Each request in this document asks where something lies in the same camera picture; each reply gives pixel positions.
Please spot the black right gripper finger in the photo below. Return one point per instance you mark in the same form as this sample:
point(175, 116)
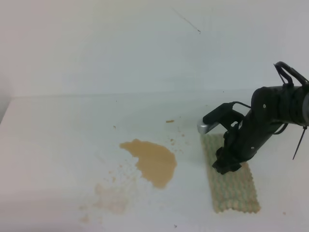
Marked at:
point(229, 167)
point(219, 163)

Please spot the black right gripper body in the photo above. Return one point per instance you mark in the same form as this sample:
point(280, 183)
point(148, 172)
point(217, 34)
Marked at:
point(269, 107)

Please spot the green striped rag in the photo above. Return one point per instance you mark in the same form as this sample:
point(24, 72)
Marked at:
point(233, 190)

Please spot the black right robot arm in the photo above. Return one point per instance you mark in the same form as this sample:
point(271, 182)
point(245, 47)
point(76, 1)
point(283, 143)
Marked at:
point(298, 109)

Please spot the brown coffee stain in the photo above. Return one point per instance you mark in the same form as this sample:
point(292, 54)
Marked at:
point(155, 162)

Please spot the black cable tie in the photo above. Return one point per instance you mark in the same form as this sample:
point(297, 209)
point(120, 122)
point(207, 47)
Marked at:
point(300, 140)

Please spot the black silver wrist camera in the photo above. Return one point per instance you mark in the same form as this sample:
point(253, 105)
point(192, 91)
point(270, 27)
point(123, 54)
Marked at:
point(223, 114)

